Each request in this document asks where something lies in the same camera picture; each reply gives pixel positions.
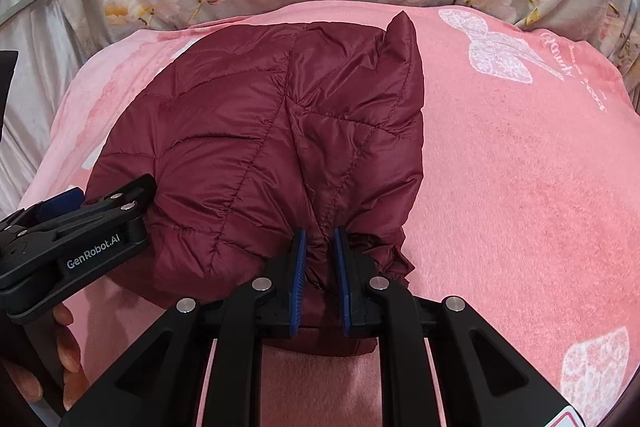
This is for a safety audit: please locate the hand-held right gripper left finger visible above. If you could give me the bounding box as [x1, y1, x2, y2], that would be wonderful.
[60, 227, 307, 427]

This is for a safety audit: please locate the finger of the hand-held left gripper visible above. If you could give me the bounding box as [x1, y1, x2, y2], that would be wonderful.
[31, 173, 157, 220]

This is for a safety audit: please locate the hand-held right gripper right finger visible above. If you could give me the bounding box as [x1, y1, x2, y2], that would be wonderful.
[332, 226, 586, 427]

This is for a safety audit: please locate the maroon puffer jacket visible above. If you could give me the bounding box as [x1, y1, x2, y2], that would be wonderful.
[85, 10, 426, 358]

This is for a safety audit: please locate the person's left hand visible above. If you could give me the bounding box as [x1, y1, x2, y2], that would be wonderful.
[4, 304, 92, 413]

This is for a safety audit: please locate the grey bed sheet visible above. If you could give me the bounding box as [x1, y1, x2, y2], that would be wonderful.
[0, 0, 108, 212]

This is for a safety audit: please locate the pink printed blanket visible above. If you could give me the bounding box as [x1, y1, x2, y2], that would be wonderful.
[20, 2, 640, 427]

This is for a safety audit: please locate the grey metal bar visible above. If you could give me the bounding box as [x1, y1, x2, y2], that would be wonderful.
[0, 0, 54, 16]

